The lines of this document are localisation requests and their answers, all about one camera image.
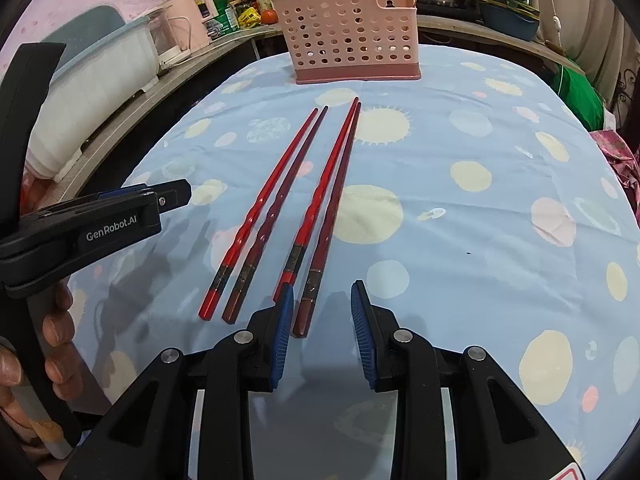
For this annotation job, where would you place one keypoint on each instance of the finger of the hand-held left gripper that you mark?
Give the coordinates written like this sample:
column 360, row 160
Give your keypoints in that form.
column 125, row 192
column 172, row 195

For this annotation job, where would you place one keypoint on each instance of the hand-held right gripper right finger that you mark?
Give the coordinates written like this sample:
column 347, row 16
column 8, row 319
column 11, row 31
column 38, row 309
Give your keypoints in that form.
column 362, row 335

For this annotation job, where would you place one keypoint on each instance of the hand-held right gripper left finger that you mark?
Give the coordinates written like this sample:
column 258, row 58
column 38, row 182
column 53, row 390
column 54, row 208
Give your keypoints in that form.
column 282, row 335

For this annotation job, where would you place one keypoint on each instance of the dark red twisted chopstick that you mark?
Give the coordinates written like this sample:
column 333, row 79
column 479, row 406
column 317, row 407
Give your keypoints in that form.
column 232, row 310
column 301, row 317

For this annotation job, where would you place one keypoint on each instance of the pink perforated utensil basket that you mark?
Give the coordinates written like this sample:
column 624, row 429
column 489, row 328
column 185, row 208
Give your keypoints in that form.
column 350, row 72

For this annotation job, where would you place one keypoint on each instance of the person's left hand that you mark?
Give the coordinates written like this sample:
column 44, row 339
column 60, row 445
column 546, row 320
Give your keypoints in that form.
column 60, row 340

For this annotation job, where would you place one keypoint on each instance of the white dish drainer tub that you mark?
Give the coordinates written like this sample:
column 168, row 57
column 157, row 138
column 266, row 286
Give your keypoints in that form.
column 100, row 85

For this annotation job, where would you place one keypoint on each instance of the white power strip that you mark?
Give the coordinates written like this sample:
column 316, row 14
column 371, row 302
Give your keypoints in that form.
column 172, row 57

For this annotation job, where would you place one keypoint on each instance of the pink kitchen appliance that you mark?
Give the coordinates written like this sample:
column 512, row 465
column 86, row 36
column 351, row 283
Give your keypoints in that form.
column 195, row 15

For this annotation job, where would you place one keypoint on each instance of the green and white carton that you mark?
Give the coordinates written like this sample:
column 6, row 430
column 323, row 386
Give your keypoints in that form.
column 225, row 17

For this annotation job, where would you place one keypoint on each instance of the yellow packet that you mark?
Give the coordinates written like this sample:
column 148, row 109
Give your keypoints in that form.
column 247, row 17

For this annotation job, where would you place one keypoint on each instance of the red tomato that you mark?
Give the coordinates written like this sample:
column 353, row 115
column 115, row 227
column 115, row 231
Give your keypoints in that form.
column 268, row 16

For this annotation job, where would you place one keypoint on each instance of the green bag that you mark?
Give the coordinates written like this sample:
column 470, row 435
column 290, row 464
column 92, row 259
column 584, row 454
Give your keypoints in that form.
column 582, row 97

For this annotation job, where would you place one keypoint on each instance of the blue basin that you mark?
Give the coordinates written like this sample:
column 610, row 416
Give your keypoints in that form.
column 507, row 22

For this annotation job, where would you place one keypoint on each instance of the beige curtain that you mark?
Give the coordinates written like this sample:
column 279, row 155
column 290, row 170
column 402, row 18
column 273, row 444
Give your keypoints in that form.
column 580, row 10

